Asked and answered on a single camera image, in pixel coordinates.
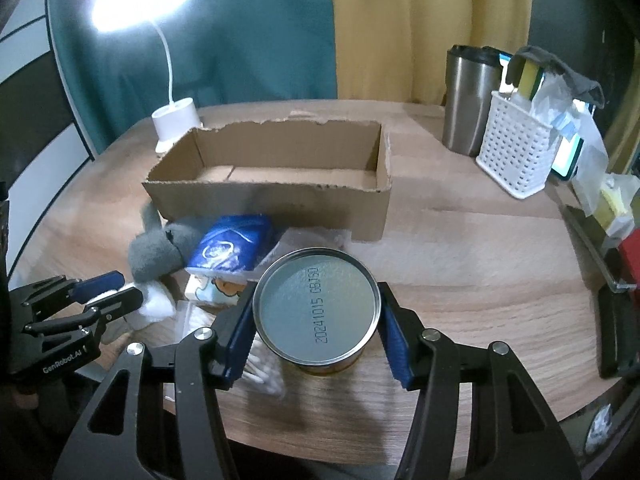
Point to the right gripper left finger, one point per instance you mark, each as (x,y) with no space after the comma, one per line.
(159,405)

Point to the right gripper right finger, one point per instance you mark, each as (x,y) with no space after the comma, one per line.
(513,435)

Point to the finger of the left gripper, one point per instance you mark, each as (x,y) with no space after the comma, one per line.
(58,292)
(94,319)

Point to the grey plush toy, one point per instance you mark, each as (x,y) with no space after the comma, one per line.
(164,248)

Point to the cartoon tissue pack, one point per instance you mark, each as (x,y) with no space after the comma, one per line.
(212,293)

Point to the blue tissue pack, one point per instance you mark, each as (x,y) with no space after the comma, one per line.
(232,247)

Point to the silver tin can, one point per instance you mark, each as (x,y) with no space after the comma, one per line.
(317,308)

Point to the clear snack bag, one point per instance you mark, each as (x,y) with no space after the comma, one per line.
(293,239)

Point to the black flat device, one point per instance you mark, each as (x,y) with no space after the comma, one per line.
(618,334)

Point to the brown cardboard box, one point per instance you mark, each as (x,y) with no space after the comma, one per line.
(300,173)

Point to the red box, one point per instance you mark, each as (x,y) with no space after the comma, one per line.
(629,251)

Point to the clear plastic bags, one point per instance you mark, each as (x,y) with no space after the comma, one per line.
(603,196)

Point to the white perforated basket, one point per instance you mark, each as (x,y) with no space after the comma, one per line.
(518,150)

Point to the teal framed tablet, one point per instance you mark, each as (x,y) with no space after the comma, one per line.
(565,162)

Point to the teal curtain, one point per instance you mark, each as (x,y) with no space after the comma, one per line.
(224,52)

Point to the white desk lamp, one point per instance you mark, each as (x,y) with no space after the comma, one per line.
(176,117)

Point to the dark grey cloth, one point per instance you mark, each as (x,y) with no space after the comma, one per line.
(583,88)

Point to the yellow green sponge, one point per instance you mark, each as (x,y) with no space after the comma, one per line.
(531,78)

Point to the stainless steel tumbler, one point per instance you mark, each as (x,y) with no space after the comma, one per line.
(472,74)

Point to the yellow curtain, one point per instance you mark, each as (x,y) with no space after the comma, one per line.
(395,50)

